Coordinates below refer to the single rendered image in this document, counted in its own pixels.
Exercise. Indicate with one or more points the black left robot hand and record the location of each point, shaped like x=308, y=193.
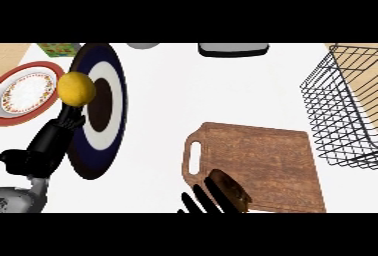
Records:
x=46, y=146

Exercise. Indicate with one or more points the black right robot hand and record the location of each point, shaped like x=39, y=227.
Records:
x=210, y=200

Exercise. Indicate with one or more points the brown sweet potato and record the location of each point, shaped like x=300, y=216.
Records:
x=237, y=191

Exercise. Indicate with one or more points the brown wooden cutting board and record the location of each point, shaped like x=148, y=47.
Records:
x=266, y=160

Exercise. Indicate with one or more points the pale wooden board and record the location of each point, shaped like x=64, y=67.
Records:
x=367, y=83
x=11, y=53

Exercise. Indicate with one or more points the navy white brown round plate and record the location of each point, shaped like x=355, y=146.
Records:
x=105, y=140

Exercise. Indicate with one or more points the white floral bowl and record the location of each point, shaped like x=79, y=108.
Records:
x=27, y=93

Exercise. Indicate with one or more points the yellow lemon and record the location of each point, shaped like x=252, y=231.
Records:
x=76, y=89

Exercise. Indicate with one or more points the red rimmed plate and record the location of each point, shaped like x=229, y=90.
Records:
x=54, y=71

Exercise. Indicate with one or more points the green patterned box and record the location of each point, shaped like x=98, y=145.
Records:
x=60, y=49

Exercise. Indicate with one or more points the grey round object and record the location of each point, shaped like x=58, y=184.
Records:
x=142, y=45

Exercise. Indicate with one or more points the black and grey appliance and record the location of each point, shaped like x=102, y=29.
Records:
x=234, y=49

